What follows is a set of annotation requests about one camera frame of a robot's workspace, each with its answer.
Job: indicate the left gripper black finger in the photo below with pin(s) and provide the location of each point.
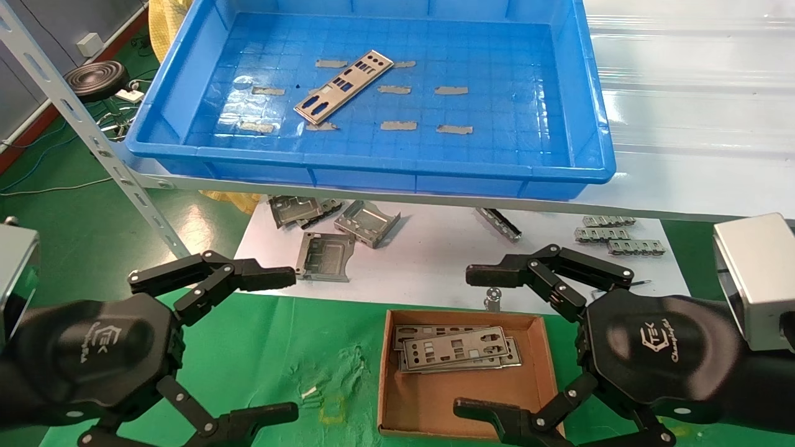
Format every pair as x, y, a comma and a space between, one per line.
261, 277

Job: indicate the white wall socket box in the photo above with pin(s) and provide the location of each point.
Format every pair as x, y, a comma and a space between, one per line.
89, 45

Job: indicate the grey sheet metal bracket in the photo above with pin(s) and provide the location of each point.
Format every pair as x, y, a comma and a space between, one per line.
289, 211

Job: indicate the silver io shield plate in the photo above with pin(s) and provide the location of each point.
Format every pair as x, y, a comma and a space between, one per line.
517, 355
363, 77
490, 357
400, 332

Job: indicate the brown cardboard box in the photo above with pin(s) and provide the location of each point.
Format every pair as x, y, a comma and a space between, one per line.
447, 397

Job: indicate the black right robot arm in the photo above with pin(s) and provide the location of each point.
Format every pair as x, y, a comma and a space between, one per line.
767, 385

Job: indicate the long narrow metal bracket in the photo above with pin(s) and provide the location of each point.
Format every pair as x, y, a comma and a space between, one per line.
500, 225

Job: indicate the grey metal connector strip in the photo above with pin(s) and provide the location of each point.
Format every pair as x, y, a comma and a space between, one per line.
636, 247
601, 234
608, 221

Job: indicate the black round base disc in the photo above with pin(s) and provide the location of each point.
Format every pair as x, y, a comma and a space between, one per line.
96, 79

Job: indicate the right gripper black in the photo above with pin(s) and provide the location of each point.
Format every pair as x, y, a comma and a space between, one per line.
658, 347

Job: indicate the grey metal shelf board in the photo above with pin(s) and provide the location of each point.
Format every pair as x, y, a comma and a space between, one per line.
683, 93

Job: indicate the blue plastic tray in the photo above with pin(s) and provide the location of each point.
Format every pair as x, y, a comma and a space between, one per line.
497, 158

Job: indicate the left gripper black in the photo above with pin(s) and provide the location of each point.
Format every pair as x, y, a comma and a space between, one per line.
93, 354

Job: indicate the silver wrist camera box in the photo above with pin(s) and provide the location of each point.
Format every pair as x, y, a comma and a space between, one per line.
761, 279
15, 279

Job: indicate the small white tape bit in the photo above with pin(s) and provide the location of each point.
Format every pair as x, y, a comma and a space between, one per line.
308, 392

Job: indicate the box shaped metal bracket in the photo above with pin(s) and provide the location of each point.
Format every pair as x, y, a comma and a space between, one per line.
366, 223

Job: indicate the grey perforated shelf upright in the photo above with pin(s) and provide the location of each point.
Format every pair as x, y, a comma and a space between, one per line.
74, 121

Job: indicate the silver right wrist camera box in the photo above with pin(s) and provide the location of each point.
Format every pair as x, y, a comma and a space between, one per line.
761, 279

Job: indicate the flat metal frame tray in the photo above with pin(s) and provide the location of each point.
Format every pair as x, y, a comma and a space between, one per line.
323, 261

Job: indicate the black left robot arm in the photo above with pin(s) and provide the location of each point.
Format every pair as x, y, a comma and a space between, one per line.
9, 388

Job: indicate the white power strip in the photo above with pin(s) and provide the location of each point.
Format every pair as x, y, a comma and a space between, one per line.
130, 95

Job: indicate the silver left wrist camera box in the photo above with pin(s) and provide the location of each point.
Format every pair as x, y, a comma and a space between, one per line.
15, 279

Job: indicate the green table cloth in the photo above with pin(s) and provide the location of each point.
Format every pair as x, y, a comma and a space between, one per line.
279, 347

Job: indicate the dark sheet metal bracket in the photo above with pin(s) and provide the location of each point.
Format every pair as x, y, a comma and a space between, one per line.
329, 208

